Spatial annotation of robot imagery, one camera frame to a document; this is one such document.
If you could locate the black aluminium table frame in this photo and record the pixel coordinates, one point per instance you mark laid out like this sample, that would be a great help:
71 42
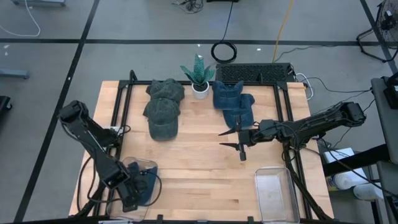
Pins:
138 82

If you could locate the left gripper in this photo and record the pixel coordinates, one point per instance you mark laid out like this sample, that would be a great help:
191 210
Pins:
130 199

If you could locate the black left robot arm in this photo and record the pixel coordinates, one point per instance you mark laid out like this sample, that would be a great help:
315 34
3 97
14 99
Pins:
93 140

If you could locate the grey side desk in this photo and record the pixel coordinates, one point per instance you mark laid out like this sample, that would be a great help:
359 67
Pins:
385 130

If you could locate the white paper sheets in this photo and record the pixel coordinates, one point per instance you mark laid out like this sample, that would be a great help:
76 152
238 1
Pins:
342 153

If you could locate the clear plastic bin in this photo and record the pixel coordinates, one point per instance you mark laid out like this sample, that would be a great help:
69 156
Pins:
275 196
124 216

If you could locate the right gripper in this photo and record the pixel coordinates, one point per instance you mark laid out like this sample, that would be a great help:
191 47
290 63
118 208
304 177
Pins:
250 137

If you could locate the black floor fan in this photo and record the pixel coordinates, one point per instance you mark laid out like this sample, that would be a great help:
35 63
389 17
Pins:
388 15

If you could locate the snake plant in white pot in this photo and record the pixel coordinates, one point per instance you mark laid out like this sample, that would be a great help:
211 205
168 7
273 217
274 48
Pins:
200 91

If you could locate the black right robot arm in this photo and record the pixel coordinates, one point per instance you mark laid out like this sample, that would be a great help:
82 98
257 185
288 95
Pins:
311 126

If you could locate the white paper towel roll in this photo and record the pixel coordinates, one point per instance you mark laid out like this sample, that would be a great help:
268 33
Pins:
351 180

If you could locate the grey furniture foot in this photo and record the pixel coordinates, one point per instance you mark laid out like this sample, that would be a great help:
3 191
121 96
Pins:
14 74

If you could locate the blue denim cap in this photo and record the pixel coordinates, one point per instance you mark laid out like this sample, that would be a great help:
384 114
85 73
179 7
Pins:
222 96
152 186
245 107

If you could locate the black caster object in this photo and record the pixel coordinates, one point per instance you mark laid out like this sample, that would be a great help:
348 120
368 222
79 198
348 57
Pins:
4 104

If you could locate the green washed cap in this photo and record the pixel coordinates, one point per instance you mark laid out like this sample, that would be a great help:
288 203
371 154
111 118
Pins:
166 88
161 121

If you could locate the black box device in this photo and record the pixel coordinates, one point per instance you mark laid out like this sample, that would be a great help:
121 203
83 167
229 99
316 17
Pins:
391 93

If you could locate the grey furniture base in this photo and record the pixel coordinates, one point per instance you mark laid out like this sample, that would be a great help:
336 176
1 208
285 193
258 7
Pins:
37 2

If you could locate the black perforated metal box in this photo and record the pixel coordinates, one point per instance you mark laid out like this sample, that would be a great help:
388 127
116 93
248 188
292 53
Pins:
248 73

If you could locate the black shelf bar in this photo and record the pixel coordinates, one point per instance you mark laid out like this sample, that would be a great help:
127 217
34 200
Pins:
357 160

